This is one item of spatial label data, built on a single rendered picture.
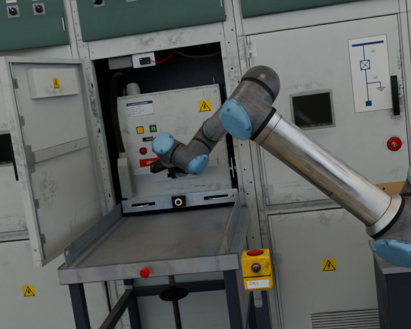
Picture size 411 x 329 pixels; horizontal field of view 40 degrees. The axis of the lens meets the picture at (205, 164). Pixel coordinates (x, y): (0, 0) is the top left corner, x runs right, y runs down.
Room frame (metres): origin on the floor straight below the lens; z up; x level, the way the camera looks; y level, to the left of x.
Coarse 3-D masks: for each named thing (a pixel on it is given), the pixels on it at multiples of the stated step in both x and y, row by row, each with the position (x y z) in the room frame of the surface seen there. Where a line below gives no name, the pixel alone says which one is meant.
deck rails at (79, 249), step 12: (240, 204) 2.44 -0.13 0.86; (108, 216) 2.37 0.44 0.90; (120, 216) 2.53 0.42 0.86; (96, 228) 2.20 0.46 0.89; (108, 228) 2.35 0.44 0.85; (228, 228) 1.88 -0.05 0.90; (84, 240) 2.06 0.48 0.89; (96, 240) 2.18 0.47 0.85; (228, 240) 1.84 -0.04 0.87; (72, 252) 1.93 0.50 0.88; (84, 252) 2.03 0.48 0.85; (228, 252) 1.79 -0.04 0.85; (72, 264) 1.89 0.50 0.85
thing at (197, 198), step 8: (200, 192) 2.51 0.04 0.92; (208, 192) 2.51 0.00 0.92; (216, 192) 2.50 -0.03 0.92; (224, 192) 2.50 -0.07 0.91; (136, 200) 2.56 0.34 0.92; (144, 200) 2.55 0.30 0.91; (152, 200) 2.54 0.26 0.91; (160, 200) 2.54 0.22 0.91; (168, 200) 2.53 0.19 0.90; (192, 200) 2.52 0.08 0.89; (200, 200) 2.51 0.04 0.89; (208, 200) 2.51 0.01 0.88; (216, 200) 2.50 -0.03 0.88; (224, 200) 2.50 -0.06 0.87; (136, 208) 2.56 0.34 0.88; (144, 208) 2.55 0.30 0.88; (152, 208) 2.55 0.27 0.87; (160, 208) 2.54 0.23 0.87
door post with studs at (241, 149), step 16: (224, 0) 2.45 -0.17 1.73; (224, 32) 2.45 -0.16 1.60; (224, 48) 2.46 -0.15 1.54; (224, 64) 2.46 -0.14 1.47; (240, 80) 2.45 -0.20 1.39; (240, 144) 2.45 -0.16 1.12; (240, 160) 2.46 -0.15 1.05; (240, 176) 2.46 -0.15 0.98; (240, 192) 2.46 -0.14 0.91; (256, 208) 2.45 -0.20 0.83; (256, 224) 2.45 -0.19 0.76; (256, 240) 2.45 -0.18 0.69
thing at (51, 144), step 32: (0, 64) 1.95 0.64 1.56; (32, 64) 2.17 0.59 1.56; (64, 64) 2.42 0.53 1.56; (32, 96) 2.11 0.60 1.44; (64, 96) 2.37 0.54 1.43; (32, 128) 2.09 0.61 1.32; (64, 128) 2.33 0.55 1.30; (32, 160) 2.01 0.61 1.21; (64, 160) 2.28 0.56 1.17; (96, 160) 2.55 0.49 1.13; (32, 192) 1.98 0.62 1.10; (64, 192) 2.24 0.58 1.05; (96, 192) 2.52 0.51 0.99; (32, 224) 1.94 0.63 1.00; (64, 224) 2.20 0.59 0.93
